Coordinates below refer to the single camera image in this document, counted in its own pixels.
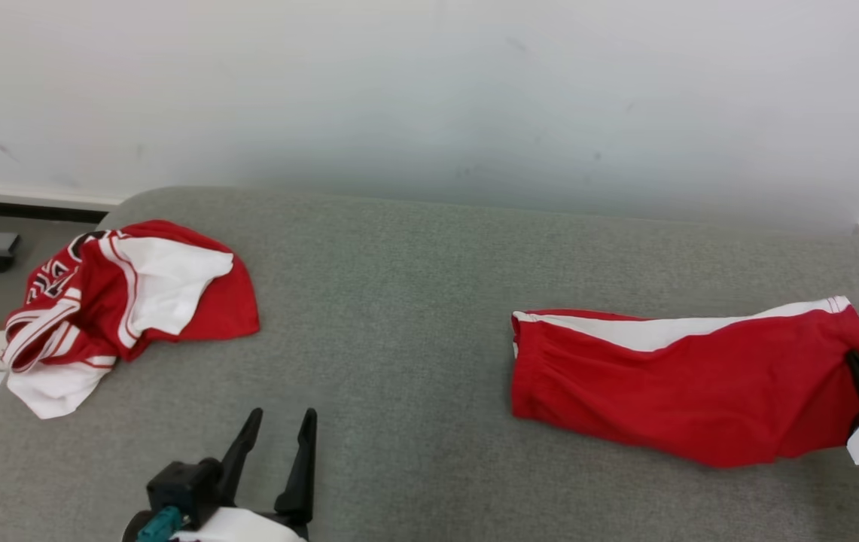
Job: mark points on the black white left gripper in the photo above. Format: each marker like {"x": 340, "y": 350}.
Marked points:
{"x": 188, "y": 489}

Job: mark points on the red white basketball jersey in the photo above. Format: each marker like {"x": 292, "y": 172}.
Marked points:
{"x": 226, "y": 301}

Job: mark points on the red white sports shorts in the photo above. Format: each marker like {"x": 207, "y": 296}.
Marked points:
{"x": 662, "y": 391}

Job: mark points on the white black wall baseboard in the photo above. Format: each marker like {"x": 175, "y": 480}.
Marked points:
{"x": 45, "y": 203}

